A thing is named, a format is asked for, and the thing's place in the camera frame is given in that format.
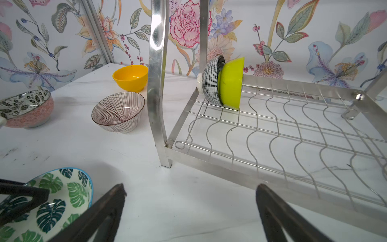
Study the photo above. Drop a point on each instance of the silver two-tier dish rack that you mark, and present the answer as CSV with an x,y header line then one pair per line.
x,y
319,147

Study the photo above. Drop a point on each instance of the yellow plastic bowl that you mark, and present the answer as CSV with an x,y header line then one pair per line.
x,y
131,78

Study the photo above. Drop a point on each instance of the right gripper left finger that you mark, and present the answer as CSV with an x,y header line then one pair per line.
x,y
100,222

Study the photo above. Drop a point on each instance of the purple striped glass bowl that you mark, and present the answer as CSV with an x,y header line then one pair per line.
x,y
119,112

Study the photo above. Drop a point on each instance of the black white patterned bowl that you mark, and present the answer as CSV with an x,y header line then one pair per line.
x,y
208,80

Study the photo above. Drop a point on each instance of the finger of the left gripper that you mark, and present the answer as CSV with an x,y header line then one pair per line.
x,y
20,201

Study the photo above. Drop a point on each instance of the speckled dark patterned bowl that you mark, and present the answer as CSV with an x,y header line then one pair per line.
x,y
27,110

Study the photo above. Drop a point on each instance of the lime green plastic bowl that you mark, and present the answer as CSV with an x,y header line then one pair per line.
x,y
231,82

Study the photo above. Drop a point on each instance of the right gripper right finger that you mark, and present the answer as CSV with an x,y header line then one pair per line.
x,y
279,218

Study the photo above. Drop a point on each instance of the green leaf pattern bowl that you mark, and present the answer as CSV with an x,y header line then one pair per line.
x,y
70,195

